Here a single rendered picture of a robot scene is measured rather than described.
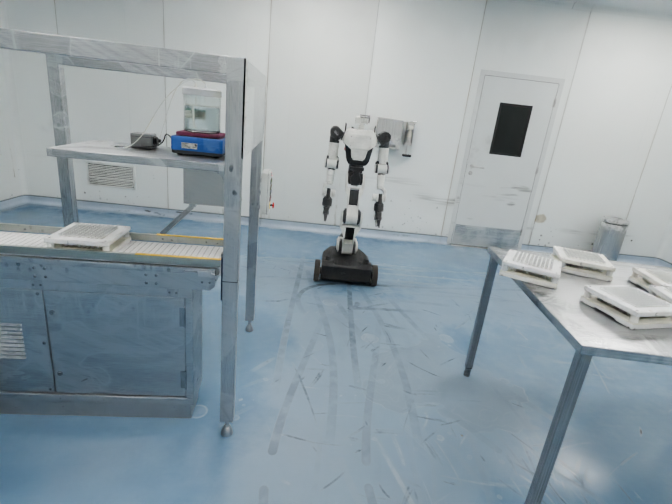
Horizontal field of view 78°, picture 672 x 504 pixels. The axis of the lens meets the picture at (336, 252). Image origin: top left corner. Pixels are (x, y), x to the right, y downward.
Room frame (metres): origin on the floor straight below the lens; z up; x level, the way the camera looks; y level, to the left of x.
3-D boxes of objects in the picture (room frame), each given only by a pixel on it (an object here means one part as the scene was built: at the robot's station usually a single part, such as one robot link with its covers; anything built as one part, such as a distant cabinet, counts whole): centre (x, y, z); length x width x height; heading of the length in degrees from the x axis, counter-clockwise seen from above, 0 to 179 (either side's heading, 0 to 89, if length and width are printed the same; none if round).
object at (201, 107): (1.77, 0.61, 1.45); 0.15 x 0.15 x 0.19
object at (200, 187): (1.86, 0.60, 1.14); 0.22 x 0.11 x 0.20; 97
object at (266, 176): (2.61, 0.49, 0.97); 0.17 x 0.06 x 0.26; 7
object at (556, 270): (1.89, -0.94, 0.92); 0.25 x 0.24 x 0.02; 152
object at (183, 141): (1.78, 0.61, 1.32); 0.21 x 0.20 x 0.09; 7
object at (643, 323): (1.55, -1.19, 0.87); 0.24 x 0.24 x 0.02; 17
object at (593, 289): (1.55, -1.19, 0.92); 0.25 x 0.24 x 0.02; 17
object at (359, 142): (3.85, -0.10, 1.23); 0.34 x 0.30 x 0.36; 92
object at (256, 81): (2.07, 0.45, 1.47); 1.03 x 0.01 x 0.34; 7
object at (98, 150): (1.70, 0.78, 1.25); 0.62 x 0.38 x 0.04; 97
